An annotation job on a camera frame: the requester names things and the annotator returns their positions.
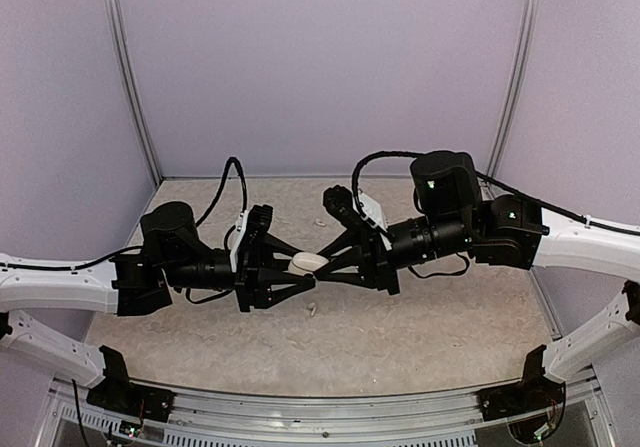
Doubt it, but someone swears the right aluminium frame post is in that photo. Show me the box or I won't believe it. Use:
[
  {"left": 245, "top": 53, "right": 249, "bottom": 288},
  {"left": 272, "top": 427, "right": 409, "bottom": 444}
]
[{"left": 487, "top": 0, "right": 539, "bottom": 177}]

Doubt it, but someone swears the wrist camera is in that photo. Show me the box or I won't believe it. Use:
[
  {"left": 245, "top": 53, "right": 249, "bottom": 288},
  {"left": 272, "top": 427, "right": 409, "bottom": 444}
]
[
  {"left": 229, "top": 204, "right": 273, "bottom": 273},
  {"left": 323, "top": 185, "right": 389, "bottom": 238}
]

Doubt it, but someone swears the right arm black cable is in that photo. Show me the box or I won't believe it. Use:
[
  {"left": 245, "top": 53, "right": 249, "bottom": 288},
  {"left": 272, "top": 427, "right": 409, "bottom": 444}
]
[{"left": 351, "top": 150, "right": 640, "bottom": 236}]

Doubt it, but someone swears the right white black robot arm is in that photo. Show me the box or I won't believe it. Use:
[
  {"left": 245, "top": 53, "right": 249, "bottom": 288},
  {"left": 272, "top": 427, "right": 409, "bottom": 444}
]
[{"left": 313, "top": 150, "right": 639, "bottom": 411}]

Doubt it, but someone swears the front aluminium rail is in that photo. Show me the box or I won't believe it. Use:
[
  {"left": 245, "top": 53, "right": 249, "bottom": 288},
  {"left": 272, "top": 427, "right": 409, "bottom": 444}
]
[{"left": 30, "top": 368, "right": 619, "bottom": 446}]

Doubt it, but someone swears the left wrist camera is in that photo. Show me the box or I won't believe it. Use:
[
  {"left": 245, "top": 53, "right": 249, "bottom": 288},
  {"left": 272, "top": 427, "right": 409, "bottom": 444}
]
[{"left": 229, "top": 204, "right": 273, "bottom": 273}]

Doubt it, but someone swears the aluminium frame post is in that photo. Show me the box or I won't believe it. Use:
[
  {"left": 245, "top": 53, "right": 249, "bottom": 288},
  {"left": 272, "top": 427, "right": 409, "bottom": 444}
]
[
  {"left": 487, "top": 0, "right": 539, "bottom": 177},
  {"left": 104, "top": 0, "right": 164, "bottom": 187}
]

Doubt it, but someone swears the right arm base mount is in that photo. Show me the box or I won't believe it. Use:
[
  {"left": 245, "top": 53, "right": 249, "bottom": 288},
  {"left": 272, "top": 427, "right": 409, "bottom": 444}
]
[{"left": 477, "top": 379, "right": 566, "bottom": 421}]

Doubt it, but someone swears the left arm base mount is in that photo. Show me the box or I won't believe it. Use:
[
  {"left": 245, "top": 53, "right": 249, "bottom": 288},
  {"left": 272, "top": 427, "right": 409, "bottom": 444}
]
[{"left": 87, "top": 383, "right": 175, "bottom": 423}]

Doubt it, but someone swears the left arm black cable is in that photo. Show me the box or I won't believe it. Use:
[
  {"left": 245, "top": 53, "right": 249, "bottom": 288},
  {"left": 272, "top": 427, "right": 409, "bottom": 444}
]
[{"left": 194, "top": 156, "right": 251, "bottom": 228}]

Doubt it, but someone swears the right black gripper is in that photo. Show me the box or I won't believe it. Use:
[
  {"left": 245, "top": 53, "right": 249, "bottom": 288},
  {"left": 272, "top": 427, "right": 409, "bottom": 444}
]
[{"left": 314, "top": 211, "right": 475, "bottom": 296}]

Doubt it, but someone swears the white earbud charging case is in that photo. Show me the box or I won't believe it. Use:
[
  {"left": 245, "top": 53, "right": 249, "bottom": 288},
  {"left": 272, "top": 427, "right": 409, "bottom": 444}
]
[{"left": 288, "top": 252, "right": 329, "bottom": 276}]

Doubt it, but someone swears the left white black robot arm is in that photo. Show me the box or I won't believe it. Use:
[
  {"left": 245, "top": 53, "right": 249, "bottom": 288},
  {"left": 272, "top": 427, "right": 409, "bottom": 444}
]
[{"left": 1, "top": 201, "right": 315, "bottom": 412}]

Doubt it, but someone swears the left aluminium frame post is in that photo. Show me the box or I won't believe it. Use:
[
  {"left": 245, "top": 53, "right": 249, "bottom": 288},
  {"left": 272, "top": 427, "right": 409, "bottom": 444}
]
[{"left": 104, "top": 0, "right": 164, "bottom": 187}]

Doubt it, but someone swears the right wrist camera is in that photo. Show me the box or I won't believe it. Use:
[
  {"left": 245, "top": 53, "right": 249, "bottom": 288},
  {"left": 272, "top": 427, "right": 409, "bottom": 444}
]
[{"left": 323, "top": 185, "right": 389, "bottom": 238}]

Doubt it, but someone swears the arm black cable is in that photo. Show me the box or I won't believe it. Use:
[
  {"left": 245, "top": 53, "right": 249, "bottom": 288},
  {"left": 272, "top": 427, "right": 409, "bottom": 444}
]
[
  {"left": 351, "top": 150, "right": 640, "bottom": 236},
  {"left": 194, "top": 156, "right": 251, "bottom": 228}
]

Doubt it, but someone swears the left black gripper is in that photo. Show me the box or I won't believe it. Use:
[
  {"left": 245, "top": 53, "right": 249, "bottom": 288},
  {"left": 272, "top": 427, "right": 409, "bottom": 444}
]
[{"left": 163, "top": 232, "right": 316, "bottom": 313}]

